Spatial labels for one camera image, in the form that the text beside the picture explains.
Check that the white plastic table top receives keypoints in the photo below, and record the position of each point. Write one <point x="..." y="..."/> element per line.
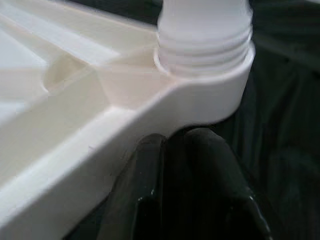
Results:
<point x="200" y="100"/>

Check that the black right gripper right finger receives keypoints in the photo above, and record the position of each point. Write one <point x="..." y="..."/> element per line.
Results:
<point x="205" y="187"/>

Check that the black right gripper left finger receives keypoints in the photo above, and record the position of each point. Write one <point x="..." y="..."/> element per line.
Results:
<point x="140" y="200"/>

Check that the white plastic table leg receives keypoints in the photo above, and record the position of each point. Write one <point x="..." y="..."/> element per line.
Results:
<point x="205" y="30"/>

